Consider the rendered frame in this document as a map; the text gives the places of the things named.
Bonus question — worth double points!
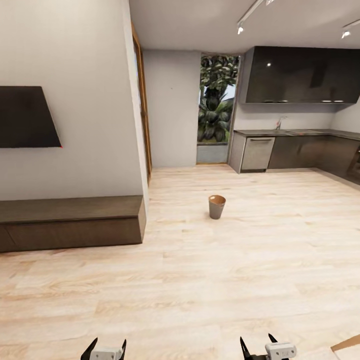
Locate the trash can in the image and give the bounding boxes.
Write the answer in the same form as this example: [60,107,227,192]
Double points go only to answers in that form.
[208,194,226,220]

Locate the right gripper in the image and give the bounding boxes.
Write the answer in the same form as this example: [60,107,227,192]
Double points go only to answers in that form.
[240,333,289,360]

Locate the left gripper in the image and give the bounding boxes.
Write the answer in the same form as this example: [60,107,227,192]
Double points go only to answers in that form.
[80,337,127,360]

